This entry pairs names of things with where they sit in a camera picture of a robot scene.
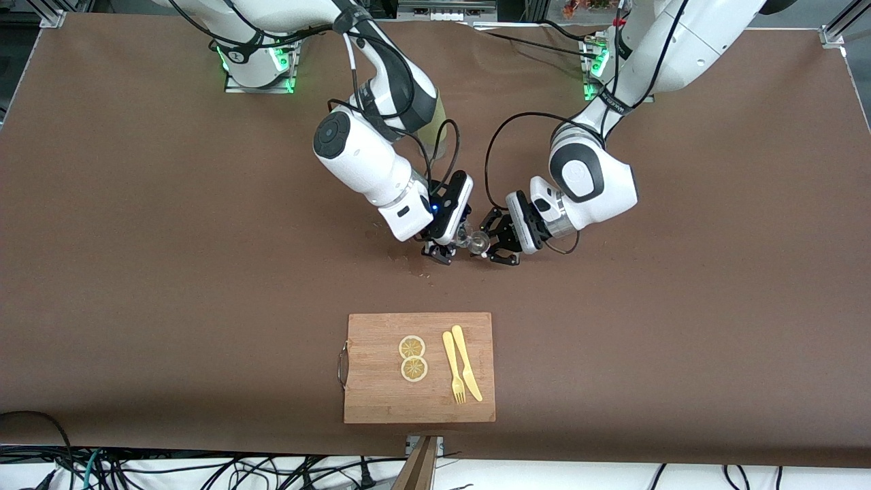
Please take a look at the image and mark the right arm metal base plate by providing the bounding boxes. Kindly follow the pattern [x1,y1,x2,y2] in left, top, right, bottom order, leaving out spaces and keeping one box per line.
[223,31,301,95]

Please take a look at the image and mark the tall upright post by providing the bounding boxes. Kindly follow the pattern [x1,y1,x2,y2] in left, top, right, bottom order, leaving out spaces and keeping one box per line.
[391,436,440,490]

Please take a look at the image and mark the green sleeved glass bottle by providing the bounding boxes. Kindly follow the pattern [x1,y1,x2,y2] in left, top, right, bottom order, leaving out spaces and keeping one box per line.
[416,92,450,163]

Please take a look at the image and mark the black cable across table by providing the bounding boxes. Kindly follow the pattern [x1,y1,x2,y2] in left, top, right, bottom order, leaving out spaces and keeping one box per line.
[472,19,606,61]

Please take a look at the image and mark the yellow plastic fork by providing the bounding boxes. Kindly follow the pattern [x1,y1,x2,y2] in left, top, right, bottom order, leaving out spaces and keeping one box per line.
[442,331,467,404]

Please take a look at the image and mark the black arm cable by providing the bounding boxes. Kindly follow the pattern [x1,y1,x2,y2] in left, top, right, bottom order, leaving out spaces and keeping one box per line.
[484,0,689,257]
[328,7,463,199]

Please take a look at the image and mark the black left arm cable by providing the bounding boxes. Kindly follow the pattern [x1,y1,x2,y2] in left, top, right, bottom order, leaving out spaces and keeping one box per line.
[484,0,689,257]

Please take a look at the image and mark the grey power strip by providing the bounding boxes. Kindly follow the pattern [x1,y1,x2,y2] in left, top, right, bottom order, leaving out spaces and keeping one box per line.
[398,0,497,22]

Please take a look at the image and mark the teal cable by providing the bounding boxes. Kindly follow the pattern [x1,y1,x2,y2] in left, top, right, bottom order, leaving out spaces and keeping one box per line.
[80,448,103,490]

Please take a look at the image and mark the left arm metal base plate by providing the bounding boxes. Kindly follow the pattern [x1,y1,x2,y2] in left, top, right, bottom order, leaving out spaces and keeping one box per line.
[582,37,657,103]

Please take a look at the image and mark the yellow plastic knife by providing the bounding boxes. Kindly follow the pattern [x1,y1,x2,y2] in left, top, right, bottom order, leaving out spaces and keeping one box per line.
[451,325,484,402]

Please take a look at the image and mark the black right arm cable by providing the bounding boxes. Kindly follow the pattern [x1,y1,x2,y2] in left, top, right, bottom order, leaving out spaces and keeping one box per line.
[328,7,463,199]

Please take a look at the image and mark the spilled liquid puddle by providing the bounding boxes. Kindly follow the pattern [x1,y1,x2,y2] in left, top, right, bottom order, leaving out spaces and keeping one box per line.
[387,237,436,280]

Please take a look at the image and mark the thick black floor cable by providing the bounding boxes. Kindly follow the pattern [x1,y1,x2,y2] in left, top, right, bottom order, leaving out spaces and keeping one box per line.
[0,410,77,490]

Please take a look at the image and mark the wooden cutting board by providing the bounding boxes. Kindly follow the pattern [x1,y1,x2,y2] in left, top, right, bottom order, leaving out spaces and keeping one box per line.
[344,312,496,424]

